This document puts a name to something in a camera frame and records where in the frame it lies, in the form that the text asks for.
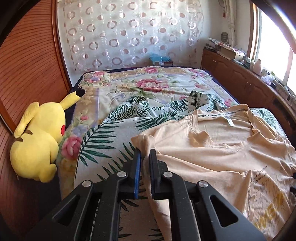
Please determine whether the beige printed t-shirt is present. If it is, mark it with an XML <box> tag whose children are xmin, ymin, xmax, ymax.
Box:
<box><xmin>132</xmin><ymin>104</ymin><xmax>295</xmax><ymax>240</ymax></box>

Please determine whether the yellow Pikachu plush toy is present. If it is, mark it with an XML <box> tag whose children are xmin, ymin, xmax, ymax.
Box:
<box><xmin>10</xmin><ymin>89</ymin><xmax>85</xmax><ymax>183</ymax></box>

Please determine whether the palm leaf print sheet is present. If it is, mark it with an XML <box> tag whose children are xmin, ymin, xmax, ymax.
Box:
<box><xmin>74</xmin><ymin>90</ymin><xmax>287</xmax><ymax>241</ymax></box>

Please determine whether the wooden side cabinet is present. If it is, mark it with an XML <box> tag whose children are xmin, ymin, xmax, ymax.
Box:
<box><xmin>201</xmin><ymin>48</ymin><xmax>295</xmax><ymax>142</ymax></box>

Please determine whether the white plastic bag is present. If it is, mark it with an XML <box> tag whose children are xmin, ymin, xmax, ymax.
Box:
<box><xmin>261</xmin><ymin>74</ymin><xmax>275</xmax><ymax>86</ymax></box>

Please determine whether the bright window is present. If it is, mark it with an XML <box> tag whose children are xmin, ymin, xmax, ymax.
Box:
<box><xmin>247</xmin><ymin>2</ymin><xmax>296</xmax><ymax>93</ymax></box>

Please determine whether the pink bottle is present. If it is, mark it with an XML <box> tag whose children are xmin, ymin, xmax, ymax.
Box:
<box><xmin>252</xmin><ymin>58</ymin><xmax>262</xmax><ymax>76</ymax></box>

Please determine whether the floral bed blanket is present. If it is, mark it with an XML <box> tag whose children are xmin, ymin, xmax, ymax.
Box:
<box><xmin>56</xmin><ymin>67</ymin><xmax>238</xmax><ymax>197</ymax></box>

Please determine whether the cardboard box on cabinet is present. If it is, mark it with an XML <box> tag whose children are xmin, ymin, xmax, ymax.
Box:
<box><xmin>217</xmin><ymin>46</ymin><xmax>245</xmax><ymax>61</ymax></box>

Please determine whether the wooden slatted wardrobe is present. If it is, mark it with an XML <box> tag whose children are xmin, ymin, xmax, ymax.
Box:
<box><xmin>1</xmin><ymin>1</ymin><xmax>71</xmax><ymax>236</ymax></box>

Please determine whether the blue tissue box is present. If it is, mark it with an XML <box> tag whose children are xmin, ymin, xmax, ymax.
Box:
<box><xmin>149</xmin><ymin>53</ymin><xmax>173</xmax><ymax>67</ymax></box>

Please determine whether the circle pattern sheer curtain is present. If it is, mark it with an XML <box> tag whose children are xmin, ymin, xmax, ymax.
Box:
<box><xmin>57</xmin><ymin>1</ymin><xmax>203</xmax><ymax>72</ymax></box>

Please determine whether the white window drape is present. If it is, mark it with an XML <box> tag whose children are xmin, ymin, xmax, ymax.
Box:
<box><xmin>219</xmin><ymin>0</ymin><xmax>236</xmax><ymax>47</ymax></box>

